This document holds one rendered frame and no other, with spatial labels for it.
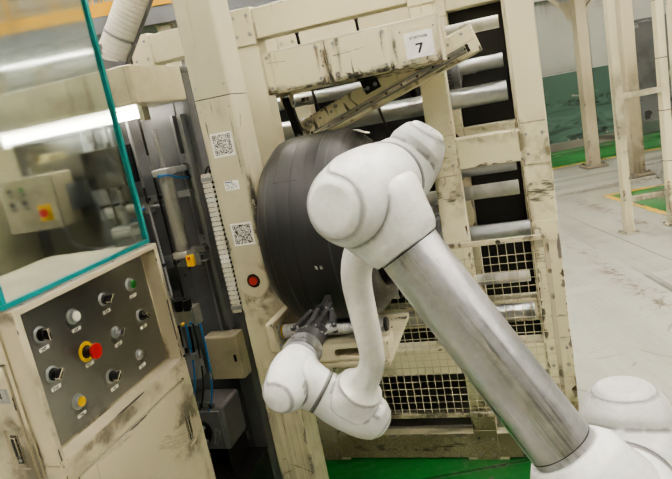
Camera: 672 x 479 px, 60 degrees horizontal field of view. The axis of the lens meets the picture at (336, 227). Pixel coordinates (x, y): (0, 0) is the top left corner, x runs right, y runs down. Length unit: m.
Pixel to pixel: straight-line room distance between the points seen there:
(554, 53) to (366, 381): 10.89
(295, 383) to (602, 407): 0.60
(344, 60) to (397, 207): 1.20
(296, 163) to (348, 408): 0.71
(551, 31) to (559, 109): 1.42
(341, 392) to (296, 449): 0.88
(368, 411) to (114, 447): 0.68
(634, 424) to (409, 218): 0.50
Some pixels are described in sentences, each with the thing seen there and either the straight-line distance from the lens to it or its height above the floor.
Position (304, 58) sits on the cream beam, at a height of 1.73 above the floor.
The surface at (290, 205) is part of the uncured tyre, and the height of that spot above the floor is 1.32.
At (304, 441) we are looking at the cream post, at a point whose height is 0.47.
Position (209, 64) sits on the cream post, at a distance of 1.86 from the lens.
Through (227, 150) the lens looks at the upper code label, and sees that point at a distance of 1.86.
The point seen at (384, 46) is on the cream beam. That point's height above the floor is 1.72.
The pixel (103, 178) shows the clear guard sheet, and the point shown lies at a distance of 1.71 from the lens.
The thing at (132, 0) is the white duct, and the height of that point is 2.06.
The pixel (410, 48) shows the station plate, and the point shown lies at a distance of 1.94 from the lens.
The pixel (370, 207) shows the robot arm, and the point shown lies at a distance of 0.81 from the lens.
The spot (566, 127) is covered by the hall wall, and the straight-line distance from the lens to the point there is 11.91.
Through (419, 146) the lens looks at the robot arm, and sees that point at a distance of 0.98.
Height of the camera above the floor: 1.55
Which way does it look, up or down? 11 degrees down
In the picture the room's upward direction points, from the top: 11 degrees counter-clockwise
